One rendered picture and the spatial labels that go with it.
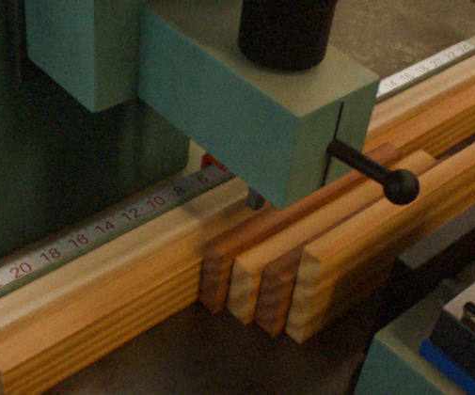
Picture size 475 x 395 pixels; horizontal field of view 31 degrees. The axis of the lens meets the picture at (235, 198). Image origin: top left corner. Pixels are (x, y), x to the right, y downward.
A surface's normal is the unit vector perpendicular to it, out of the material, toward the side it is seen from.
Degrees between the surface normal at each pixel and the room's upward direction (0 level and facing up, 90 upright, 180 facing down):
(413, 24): 1
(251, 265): 0
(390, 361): 90
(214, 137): 90
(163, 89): 90
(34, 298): 0
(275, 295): 90
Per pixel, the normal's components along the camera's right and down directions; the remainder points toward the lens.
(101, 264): 0.11, -0.73
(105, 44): 0.67, 0.55
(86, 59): -0.74, 0.39
